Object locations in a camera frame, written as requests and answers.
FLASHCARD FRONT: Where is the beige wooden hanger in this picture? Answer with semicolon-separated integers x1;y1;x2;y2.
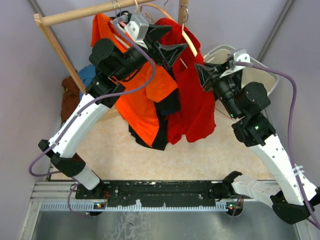
178;4;199;68

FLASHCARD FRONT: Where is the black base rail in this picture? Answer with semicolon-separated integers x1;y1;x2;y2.
75;180;239;208

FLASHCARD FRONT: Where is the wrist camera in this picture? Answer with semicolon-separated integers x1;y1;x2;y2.
219;49;251;79
124;13;149;43

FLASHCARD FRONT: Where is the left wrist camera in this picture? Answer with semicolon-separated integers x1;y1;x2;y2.
124;13;149;43

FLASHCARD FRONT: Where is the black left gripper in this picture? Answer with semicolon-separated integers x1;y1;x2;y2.
114;23;188;82

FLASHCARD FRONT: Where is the brown cloth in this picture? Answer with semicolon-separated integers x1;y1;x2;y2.
60;76;81;124

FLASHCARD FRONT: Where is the blue cloth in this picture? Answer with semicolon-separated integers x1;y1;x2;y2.
78;64;96;88

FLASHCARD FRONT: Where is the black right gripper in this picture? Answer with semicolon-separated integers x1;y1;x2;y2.
195;60;242;119

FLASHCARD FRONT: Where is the white laundry basket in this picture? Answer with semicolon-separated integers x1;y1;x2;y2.
201;44;280;118

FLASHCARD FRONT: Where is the white plastic hanger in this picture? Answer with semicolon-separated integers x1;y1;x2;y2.
111;0;130;49

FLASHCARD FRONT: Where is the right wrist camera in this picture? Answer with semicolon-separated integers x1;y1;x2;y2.
219;49;251;79

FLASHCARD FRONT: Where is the wooden clothes rack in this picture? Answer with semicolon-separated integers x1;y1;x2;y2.
33;0;189;123

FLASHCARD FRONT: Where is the red t shirt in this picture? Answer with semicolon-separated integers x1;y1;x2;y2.
156;17;216;145

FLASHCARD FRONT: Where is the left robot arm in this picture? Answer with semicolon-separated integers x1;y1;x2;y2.
39;25;188;199

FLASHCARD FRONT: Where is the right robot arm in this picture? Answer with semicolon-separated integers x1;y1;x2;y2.
195;60;320;226

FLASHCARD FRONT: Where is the navy t shirt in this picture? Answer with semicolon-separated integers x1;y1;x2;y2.
109;11;181;116

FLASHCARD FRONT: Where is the black orange t shirt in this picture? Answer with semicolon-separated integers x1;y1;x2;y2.
128;100;172;151

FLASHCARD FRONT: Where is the pink hanger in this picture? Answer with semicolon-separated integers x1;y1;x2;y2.
116;10;129;29

